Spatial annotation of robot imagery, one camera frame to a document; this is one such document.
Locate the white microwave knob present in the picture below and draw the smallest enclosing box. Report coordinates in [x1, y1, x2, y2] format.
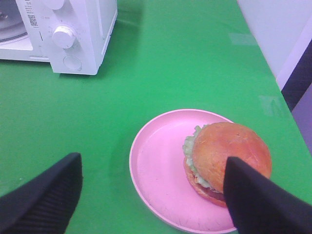
[52, 26, 76, 49]
[43, 0, 65, 10]

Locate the lower white microwave knob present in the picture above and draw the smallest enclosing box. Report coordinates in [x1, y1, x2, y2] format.
[52, 26, 76, 49]

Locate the white wall panel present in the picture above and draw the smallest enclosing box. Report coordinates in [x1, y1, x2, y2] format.
[237, 0, 312, 89]

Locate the clear tape patch right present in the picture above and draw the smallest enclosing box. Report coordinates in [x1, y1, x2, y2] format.
[258, 95, 288, 117]

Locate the round door release button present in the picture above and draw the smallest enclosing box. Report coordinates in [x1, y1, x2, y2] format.
[63, 56, 82, 71]

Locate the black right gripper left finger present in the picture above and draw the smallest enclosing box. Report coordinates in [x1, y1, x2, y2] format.
[0, 153, 82, 234]

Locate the burger with lettuce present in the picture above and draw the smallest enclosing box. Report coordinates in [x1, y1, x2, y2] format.
[182, 122, 272, 207]

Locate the upper white microwave knob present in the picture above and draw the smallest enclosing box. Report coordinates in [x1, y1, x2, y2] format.
[43, 0, 65, 10]

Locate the white microwave oven body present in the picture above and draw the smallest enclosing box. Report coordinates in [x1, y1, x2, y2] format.
[0, 0, 117, 75]

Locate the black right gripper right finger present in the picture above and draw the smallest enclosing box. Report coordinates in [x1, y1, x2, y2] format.
[223, 156, 312, 234]

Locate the pink round plate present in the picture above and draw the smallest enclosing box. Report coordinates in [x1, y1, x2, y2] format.
[129, 109, 235, 234]

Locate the glass microwave turntable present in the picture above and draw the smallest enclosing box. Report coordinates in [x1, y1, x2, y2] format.
[0, 0, 28, 44]

